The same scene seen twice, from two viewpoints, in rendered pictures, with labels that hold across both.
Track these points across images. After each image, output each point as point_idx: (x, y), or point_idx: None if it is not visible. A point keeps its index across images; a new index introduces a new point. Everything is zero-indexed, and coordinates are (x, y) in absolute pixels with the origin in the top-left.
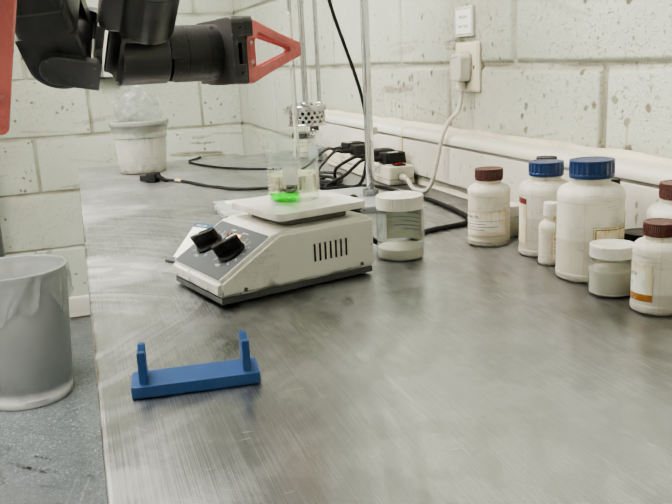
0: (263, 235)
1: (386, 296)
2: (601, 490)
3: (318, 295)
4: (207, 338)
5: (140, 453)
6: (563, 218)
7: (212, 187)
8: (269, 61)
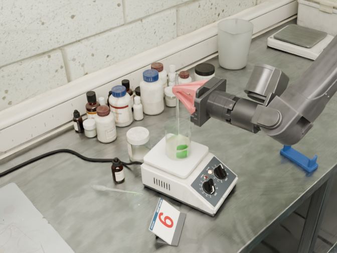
0: (212, 158)
1: None
2: None
3: None
4: (267, 173)
5: (336, 151)
6: (159, 94)
7: None
8: (190, 97)
